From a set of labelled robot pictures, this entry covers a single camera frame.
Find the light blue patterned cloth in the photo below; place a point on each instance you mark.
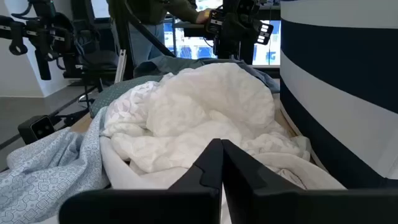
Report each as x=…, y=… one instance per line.
x=46, y=174

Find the black office chair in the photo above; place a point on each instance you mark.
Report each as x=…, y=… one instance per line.
x=99, y=62

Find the person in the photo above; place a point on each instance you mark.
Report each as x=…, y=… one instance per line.
x=149, y=12

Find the person's hand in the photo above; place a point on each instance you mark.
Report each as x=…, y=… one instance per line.
x=203, y=16

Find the plain white cloth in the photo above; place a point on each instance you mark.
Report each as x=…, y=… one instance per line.
x=130, y=177

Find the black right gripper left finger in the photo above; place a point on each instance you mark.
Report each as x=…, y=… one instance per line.
x=192, y=205

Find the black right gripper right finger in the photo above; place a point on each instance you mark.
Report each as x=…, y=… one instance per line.
x=280, y=205

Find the black table-level camera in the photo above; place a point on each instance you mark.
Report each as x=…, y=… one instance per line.
x=35, y=129

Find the white textured cloth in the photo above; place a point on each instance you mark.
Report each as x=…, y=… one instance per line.
x=202, y=105

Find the large window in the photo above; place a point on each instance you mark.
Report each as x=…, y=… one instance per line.
x=192, y=46

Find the navy white striped fabric basket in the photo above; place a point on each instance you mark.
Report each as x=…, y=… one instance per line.
x=342, y=62

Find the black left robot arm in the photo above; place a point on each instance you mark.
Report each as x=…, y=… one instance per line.
x=233, y=51

